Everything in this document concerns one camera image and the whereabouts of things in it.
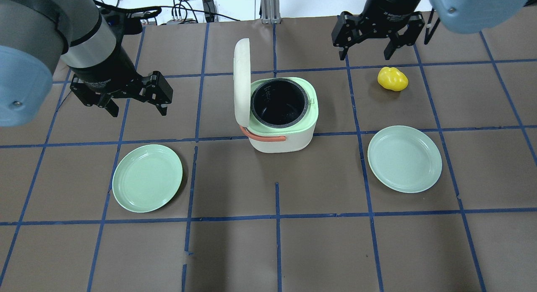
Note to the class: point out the right green plate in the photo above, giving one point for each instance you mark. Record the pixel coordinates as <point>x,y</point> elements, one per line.
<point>404,159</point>

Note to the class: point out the yellow lemon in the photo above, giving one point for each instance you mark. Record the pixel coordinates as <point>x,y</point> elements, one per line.
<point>392,79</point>

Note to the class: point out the green plate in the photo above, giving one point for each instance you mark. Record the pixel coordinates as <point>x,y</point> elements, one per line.
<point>404,159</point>
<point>147,178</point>

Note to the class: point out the white rice cooker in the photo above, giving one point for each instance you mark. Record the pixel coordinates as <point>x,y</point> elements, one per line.
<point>277,115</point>

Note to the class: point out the aluminium frame post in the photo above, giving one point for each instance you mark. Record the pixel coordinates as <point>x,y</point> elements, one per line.
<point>270,12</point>

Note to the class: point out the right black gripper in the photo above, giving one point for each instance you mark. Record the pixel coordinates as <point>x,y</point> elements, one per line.
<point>387,6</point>

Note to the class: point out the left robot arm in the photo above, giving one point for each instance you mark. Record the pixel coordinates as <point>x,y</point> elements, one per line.
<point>87,36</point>

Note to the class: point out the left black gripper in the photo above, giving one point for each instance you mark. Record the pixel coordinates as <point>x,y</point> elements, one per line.
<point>110,69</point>

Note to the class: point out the left green plate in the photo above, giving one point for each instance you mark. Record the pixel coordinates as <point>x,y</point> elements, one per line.
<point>147,178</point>

